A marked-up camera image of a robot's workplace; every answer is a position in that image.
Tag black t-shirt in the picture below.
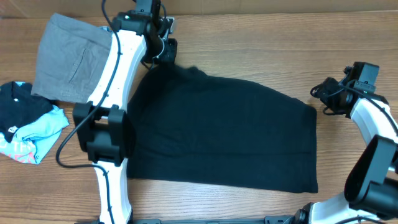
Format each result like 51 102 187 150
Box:
127 65 318 193

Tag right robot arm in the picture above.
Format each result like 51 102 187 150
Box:
286 62 397 224

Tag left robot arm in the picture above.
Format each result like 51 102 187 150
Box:
72 0 177 223

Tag folded blue garment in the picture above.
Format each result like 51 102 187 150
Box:
100 26 113 33

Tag folded grey shorts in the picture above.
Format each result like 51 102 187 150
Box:
31 13 112 103

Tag light blue printed t-shirt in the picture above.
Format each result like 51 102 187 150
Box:
0 82 70 165

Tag folded black shirt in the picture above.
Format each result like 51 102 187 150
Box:
1 82 53 143

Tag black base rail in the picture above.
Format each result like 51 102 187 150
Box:
74 215 295 224

